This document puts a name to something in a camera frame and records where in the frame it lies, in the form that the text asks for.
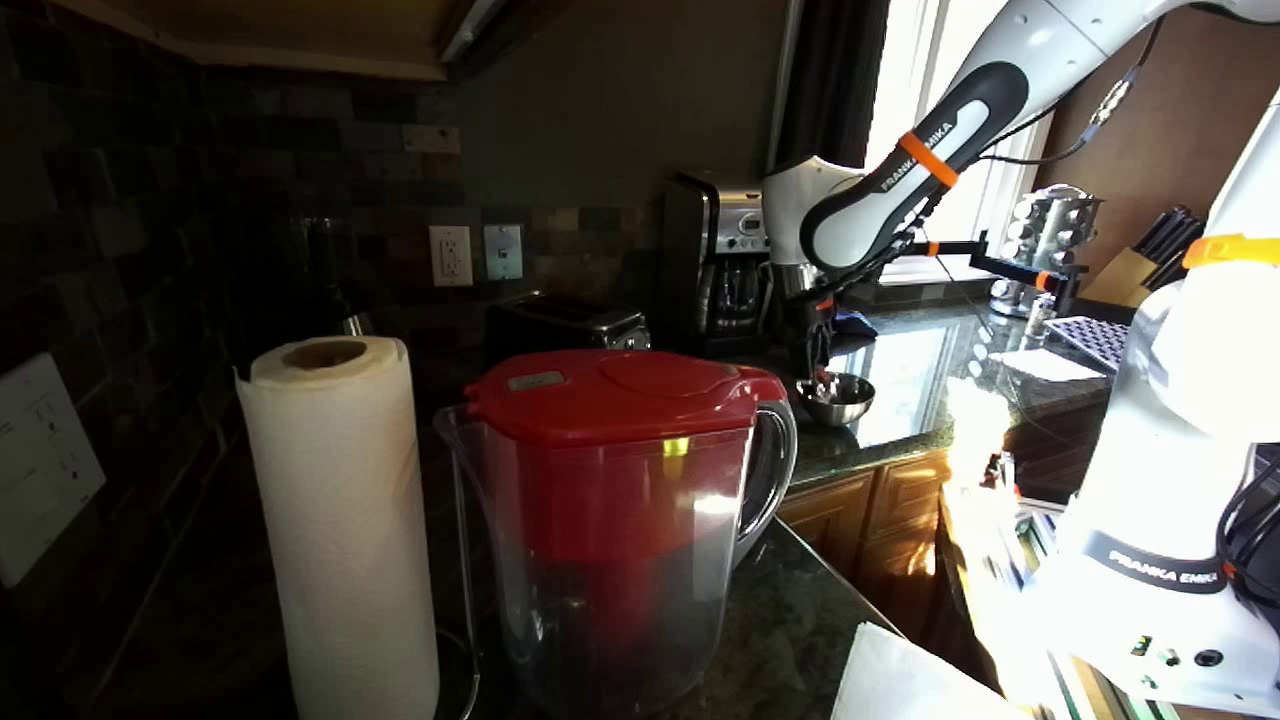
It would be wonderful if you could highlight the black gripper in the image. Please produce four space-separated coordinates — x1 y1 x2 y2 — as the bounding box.
794 271 847 384

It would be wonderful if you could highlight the silver metal bowl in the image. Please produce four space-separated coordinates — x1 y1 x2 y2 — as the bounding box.
790 372 880 433

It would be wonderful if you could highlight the black silver coffee maker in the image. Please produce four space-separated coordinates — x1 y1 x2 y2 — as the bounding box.
661 171 780 352

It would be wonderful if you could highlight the wooden base cabinet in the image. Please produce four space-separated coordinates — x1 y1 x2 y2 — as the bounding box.
775 449 997 686

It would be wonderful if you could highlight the black toaster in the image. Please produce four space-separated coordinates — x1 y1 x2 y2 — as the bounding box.
480 292 656 372

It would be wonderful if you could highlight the clear pitcher with red lid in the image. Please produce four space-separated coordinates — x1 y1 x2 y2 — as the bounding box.
431 348 804 720

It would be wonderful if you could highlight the blue patterned cloth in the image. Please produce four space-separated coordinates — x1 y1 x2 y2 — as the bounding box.
1041 311 1124 378

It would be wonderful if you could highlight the dark window curtain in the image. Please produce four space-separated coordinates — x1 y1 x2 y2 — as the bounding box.
775 0 896 177

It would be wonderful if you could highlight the wooden knife block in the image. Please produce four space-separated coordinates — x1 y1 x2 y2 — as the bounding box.
1075 204 1196 311

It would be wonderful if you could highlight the white paper sheet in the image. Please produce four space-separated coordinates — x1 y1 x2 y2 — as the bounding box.
826 619 1037 720

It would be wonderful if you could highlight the dark blender with silver base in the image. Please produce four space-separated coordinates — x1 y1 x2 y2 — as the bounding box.
294 213 377 336

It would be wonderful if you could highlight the white paper towel roll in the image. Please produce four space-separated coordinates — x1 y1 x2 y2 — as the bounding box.
232 334 442 720

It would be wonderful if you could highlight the black camera mount rod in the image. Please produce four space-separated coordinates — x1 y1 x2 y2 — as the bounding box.
902 232 1072 297

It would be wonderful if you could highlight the grey wall outlet plate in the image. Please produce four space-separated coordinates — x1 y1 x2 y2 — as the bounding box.
480 220 528 286

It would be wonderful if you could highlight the white wall switch plate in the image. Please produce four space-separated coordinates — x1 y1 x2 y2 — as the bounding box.
422 220 480 292

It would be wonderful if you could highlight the black base cable bundle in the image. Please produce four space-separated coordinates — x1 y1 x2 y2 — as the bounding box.
1214 445 1280 633

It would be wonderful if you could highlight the wooden wall cabinet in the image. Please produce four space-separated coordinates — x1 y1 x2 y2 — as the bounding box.
53 0 575 83

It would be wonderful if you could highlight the white wall outlet plate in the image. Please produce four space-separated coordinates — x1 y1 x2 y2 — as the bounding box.
0 352 111 592

